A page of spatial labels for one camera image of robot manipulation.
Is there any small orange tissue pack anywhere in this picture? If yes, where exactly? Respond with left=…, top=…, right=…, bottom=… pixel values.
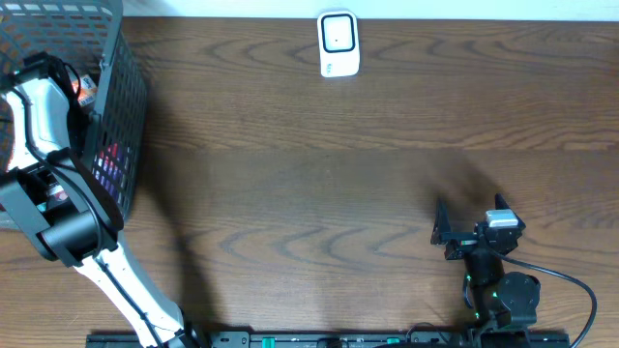
left=72, top=74, right=98, bottom=108

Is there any red purple sanitary pad pack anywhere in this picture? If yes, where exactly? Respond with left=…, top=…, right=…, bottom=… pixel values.
left=93, top=143, right=129, bottom=207

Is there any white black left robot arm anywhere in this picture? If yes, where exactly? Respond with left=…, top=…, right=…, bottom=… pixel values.
left=1, top=52, right=204, bottom=347

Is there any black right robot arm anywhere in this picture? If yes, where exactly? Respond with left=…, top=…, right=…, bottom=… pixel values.
left=430, top=193, right=541, bottom=347

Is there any white barcode scanner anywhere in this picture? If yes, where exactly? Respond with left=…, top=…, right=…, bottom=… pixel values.
left=316, top=11, right=361, bottom=78

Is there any dark grey plastic basket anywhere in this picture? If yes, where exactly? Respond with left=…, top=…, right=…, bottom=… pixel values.
left=1, top=0, right=147, bottom=216

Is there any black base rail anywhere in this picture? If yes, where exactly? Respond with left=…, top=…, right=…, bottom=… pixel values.
left=86, top=331, right=572, bottom=348

